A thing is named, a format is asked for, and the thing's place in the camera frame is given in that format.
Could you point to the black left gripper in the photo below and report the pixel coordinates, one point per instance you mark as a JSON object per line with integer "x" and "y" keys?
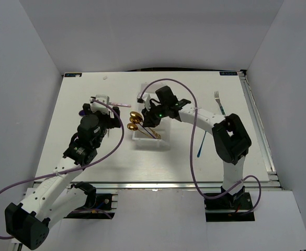
{"x": 111, "y": 122}

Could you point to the blue label sticker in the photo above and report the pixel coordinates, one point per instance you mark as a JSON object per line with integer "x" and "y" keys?
{"x": 228, "y": 73}
{"x": 72, "y": 74}

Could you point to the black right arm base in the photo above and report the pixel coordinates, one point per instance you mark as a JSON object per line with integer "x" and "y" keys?
{"x": 222, "y": 210}

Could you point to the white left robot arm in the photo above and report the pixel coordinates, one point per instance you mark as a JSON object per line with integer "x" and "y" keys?
{"x": 30, "y": 221}

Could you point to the blue label sticker right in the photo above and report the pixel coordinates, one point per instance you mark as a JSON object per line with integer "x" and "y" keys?
{"x": 228, "y": 73}

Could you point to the white three-compartment plastic tray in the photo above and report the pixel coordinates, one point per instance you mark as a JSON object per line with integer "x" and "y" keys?
{"x": 143, "y": 142}

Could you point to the silver fork green handle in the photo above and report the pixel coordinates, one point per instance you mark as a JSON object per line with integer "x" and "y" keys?
{"x": 217, "y": 99}

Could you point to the purple metallic spoon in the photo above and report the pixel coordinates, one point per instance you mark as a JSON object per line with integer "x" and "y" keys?
{"x": 82, "y": 113}

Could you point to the blue label sticker left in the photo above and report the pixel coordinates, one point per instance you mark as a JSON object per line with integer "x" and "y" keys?
{"x": 72, "y": 74}

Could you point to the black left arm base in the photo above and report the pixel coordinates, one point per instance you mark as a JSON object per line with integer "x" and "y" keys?
{"x": 104, "y": 207}

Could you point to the gold spoon ornate handle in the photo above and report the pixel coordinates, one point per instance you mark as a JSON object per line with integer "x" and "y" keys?
{"x": 134, "y": 127}

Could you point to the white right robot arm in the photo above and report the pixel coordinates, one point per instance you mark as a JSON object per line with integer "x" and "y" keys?
{"x": 231, "y": 139}

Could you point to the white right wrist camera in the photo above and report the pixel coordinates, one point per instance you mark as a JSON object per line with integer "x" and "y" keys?
{"x": 144, "y": 98}

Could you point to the gold spoon plain handle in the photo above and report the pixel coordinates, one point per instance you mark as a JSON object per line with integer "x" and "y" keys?
{"x": 136, "y": 118}

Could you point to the silver spoon pink handle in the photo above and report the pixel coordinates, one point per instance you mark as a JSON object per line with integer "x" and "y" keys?
{"x": 120, "y": 104}

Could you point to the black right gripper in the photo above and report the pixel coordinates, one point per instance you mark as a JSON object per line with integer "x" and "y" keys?
{"x": 149, "y": 120}

